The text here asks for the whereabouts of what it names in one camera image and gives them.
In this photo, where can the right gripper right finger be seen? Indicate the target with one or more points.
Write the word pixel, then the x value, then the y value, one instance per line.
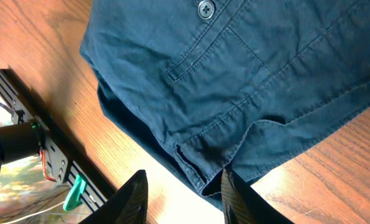
pixel 242 204

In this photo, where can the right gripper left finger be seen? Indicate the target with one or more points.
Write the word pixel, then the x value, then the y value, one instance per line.
pixel 129 205

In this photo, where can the dark blue denim shorts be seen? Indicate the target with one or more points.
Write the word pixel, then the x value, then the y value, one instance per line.
pixel 248 84

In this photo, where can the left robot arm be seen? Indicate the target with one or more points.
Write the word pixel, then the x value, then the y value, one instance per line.
pixel 18 141

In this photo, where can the green clip on rail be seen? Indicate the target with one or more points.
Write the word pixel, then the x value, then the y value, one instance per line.
pixel 72 200

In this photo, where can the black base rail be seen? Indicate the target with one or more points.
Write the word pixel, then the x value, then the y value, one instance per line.
pixel 65 156

